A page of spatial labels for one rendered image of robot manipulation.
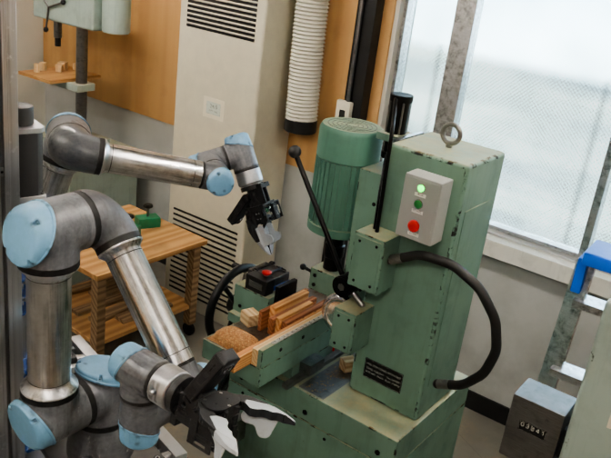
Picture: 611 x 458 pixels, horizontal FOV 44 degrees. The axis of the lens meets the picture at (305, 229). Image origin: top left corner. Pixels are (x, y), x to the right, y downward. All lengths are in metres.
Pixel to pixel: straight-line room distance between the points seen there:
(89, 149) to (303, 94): 1.70
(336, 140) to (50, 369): 0.92
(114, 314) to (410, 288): 2.01
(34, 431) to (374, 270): 0.86
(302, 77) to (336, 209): 1.52
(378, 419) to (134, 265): 0.87
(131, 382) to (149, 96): 3.18
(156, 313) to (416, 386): 0.82
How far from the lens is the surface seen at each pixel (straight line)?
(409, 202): 1.85
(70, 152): 2.02
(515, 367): 3.56
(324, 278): 2.23
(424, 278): 1.95
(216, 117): 3.73
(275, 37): 3.57
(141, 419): 1.46
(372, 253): 1.91
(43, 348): 1.60
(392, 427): 2.09
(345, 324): 2.01
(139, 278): 1.54
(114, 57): 4.65
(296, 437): 2.26
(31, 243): 1.47
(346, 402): 2.15
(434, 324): 1.98
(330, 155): 2.05
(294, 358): 2.17
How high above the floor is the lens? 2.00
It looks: 22 degrees down
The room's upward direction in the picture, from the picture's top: 7 degrees clockwise
